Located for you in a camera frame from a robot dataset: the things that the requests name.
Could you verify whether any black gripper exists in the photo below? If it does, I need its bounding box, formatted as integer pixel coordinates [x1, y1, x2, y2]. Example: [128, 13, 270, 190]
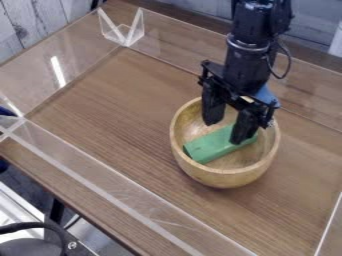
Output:
[198, 60, 281, 145]

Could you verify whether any brown wooden bowl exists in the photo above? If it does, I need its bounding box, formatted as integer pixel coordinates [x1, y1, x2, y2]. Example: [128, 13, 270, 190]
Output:
[170, 98, 281, 189]

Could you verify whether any black cable loop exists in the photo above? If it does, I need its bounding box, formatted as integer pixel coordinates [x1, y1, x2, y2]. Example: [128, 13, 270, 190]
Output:
[0, 219, 68, 256]

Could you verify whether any black table leg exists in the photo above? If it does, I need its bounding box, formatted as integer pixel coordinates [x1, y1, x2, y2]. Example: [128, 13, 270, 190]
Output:
[49, 199, 66, 224]

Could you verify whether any clear acrylic tray wall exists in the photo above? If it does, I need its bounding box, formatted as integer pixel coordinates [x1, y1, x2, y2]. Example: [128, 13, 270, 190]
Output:
[0, 0, 342, 256]

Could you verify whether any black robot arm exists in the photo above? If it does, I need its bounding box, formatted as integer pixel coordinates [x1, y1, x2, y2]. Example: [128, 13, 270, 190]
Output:
[199, 0, 293, 145]

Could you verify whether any green rectangular block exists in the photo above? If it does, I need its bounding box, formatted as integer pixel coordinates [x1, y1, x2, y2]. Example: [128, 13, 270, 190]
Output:
[183, 125, 258, 164]

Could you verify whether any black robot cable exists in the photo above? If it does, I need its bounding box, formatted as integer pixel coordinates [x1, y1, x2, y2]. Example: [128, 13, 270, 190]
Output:
[265, 39, 293, 80]

